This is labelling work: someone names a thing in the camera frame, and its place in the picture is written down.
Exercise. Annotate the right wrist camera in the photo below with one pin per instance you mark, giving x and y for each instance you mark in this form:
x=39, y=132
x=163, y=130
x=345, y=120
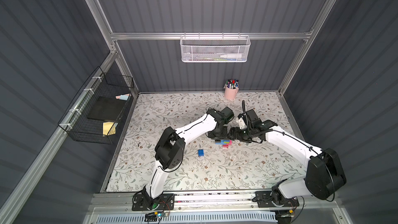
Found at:
x=248, y=119

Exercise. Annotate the markers in bucket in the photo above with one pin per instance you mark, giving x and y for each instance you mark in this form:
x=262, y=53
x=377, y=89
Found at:
x=231, y=84

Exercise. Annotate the light blue long lego brick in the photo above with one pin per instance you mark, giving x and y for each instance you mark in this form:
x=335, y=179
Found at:
x=220, y=142

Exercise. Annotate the black notebook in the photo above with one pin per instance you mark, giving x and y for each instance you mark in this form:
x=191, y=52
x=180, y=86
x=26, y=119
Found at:
x=106, y=109

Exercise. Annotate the pink metal pen bucket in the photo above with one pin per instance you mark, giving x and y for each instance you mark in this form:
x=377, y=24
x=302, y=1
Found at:
x=230, y=93

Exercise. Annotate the pastel sticky notes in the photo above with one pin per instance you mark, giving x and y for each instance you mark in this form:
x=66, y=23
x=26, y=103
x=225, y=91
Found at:
x=123, y=97

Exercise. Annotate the white wire wall basket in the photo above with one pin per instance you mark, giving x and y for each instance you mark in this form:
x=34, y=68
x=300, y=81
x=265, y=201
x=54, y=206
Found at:
x=209, y=48

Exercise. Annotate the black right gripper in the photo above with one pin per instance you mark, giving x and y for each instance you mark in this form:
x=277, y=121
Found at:
x=236, y=134

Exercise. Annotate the yellow sticky note pad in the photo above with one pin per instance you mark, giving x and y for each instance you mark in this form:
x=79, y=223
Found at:
x=109, y=128

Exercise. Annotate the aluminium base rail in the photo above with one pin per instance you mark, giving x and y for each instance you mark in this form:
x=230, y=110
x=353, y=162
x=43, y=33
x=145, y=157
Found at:
x=184, y=201

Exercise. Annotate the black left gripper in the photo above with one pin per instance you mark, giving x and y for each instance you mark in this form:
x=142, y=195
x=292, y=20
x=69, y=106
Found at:
x=218, y=133

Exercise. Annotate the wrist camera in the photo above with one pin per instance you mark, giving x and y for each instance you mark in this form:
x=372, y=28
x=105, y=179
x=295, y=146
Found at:
x=227, y=115
x=248, y=119

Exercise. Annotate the black wire side basket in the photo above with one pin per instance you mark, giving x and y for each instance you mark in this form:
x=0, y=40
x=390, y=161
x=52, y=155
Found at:
x=75, y=122

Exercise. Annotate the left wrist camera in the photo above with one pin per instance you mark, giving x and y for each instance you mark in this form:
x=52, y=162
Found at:
x=227, y=115

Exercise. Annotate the white bottle in basket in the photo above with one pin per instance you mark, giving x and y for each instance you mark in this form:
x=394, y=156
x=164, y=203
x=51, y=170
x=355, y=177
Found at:
x=231, y=56

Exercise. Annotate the pink lego brick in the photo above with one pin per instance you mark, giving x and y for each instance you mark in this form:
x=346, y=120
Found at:
x=226, y=146

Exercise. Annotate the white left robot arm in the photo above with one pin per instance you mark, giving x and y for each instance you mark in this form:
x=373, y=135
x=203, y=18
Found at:
x=169, y=151

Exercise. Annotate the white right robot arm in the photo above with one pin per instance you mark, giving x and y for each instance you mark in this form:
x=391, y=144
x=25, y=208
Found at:
x=324, y=171

